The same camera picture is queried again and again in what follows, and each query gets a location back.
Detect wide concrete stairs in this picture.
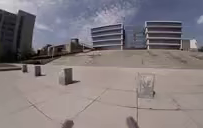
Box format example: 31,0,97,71
47,49,203,70

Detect striped twin-block building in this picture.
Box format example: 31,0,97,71
90,20,184,51

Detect row of bollards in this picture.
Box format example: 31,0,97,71
21,63,157,100

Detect pale paved plaza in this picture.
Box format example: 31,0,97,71
0,64,203,128

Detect low brown building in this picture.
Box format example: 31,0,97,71
37,37,94,58

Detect robot's own part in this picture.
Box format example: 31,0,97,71
125,116,140,128
61,119,75,128

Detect dark trees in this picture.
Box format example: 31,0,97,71
0,47,37,63

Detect tall dark building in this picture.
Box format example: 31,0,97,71
0,5,37,63

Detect small white building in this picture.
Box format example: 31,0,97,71
181,38,199,52

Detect reddish kerb strip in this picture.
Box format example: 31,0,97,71
0,63,23,73

